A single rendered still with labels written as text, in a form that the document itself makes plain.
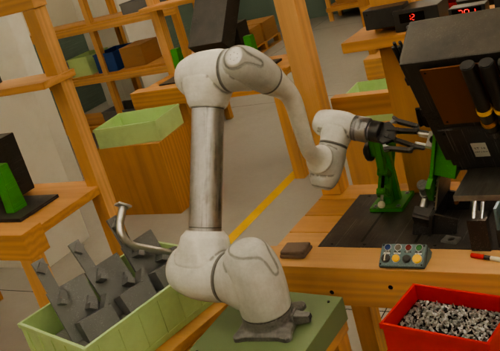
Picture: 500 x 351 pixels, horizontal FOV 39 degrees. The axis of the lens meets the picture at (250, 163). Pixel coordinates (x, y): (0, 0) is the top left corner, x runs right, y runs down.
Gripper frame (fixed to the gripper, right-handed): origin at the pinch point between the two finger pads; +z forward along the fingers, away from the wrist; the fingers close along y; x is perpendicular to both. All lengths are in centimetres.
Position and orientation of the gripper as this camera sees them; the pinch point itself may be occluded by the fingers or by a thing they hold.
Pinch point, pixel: (427, 140)
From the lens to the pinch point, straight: 244.7
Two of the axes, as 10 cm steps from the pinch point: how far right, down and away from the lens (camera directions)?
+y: 3.2, -9.2, 2.3
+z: 8.7, 1.9, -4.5
